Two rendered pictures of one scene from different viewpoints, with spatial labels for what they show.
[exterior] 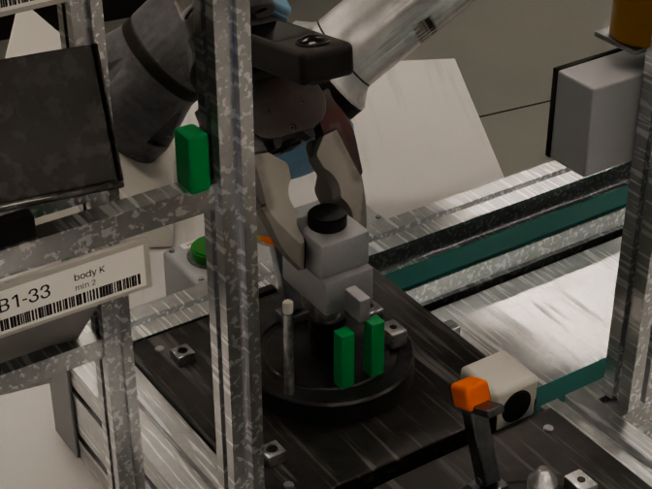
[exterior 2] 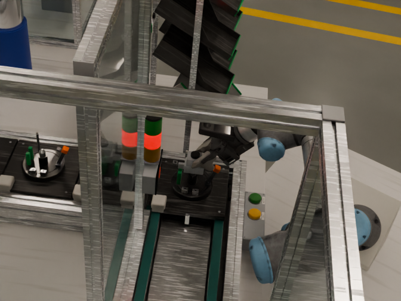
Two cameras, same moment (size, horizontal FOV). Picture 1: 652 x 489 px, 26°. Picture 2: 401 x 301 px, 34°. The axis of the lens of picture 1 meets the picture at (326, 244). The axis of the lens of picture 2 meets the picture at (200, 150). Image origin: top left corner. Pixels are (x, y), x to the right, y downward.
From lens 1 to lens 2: 2.35 m
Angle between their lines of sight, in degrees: 90
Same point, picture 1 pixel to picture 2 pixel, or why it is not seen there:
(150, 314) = (240, 178)
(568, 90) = not seen: hidden behind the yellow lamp
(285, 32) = (219, 128)
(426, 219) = (236, 246)
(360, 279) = (184, 165)
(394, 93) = not seen: outside the picture
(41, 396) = (257, 184)
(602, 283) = (188, 278)
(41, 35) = (383, 205)
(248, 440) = not seen: hidden behind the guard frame
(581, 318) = (179, 261)
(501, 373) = (158, 199)
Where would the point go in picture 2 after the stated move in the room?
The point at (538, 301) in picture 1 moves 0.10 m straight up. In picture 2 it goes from (194, 260) to (196, 239)
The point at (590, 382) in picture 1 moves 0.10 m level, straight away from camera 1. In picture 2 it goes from (150, 229) to (169, 249)
